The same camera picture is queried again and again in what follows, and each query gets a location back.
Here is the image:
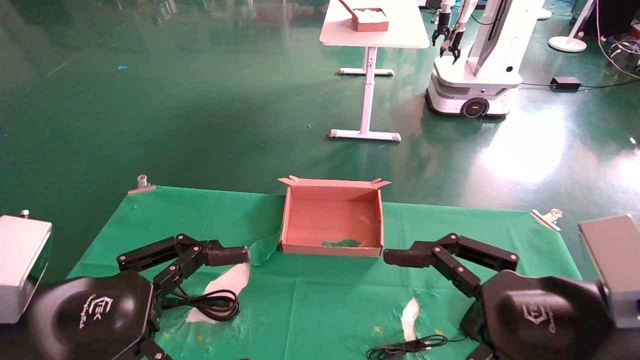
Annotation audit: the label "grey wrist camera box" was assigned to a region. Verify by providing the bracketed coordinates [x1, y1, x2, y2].
[579, 214, 640, 329]
[0, 209, 53, 325]

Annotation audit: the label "thin black cable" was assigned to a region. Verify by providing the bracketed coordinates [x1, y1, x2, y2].
[366, 334, 473, 360]

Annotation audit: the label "black power adapter brick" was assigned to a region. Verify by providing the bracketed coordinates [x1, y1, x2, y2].
[550, 76, 583, 91]

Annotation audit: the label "pale floor cable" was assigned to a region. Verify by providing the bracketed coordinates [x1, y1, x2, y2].
[595, 0, 640, 81]

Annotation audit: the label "white pedestal table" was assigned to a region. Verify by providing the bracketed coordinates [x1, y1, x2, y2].
[319, 0, 431, 143]

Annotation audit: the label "background robot arm with gripper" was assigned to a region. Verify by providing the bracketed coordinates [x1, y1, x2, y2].
[432, 0, 452, 48]
[439, 0, 479, 65]

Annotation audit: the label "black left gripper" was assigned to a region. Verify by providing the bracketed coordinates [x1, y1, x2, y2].
[25, 233, 251, 360]

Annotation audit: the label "open brown cardboard box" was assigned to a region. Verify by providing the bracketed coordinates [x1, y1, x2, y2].
[278, 175, 392, 258]

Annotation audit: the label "white round stand base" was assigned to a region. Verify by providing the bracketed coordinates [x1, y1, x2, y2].
[548, 0, 598, 53]

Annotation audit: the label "tangle of floor cables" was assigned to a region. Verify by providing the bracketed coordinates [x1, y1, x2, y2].
[606, 36, 640, 72]

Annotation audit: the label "silver cloth clip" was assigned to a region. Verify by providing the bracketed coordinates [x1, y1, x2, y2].
[530, 208, 564, 232]
[127, 174, 156, 195]

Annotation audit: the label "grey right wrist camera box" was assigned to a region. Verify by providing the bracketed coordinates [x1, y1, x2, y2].
[579, 214, 640, 329]

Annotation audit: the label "thick black power cable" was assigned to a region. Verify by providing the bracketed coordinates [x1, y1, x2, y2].
[161, 289, 242, 323]

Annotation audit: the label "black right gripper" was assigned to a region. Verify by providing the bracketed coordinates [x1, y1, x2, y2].
[383, 233, 619, 360]

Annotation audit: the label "black adapter floor cable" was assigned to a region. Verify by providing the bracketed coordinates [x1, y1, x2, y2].
[520, 77, 640, 92]

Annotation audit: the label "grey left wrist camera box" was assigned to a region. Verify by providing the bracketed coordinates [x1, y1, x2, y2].
[0, 209, 53, 325]

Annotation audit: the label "white wheeled background robot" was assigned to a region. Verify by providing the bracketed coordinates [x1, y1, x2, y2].
[425, 0, 547, 119]

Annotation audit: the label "small cardboard box white contents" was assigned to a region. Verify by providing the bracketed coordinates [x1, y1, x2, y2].
[339, 0, 390, 33]

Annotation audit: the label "green tablecloth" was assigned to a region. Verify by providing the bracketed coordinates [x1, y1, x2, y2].
[67, 186, 583, 360]

